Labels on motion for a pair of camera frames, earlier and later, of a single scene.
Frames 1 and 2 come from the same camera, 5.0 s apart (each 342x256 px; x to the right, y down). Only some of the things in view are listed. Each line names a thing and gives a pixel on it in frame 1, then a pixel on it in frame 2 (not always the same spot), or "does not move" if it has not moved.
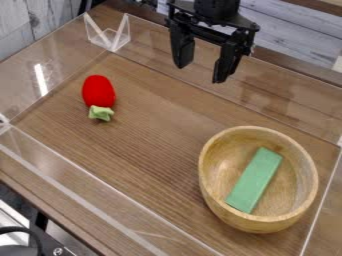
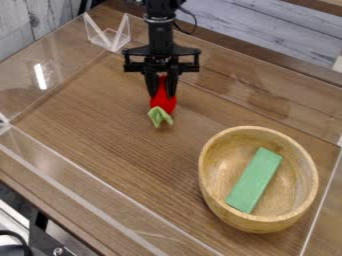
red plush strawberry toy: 100,96 to 164,104
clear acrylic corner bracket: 110,38 does not move
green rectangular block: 250,187 does not move
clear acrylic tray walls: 185,166 does not move
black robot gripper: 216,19 to 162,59
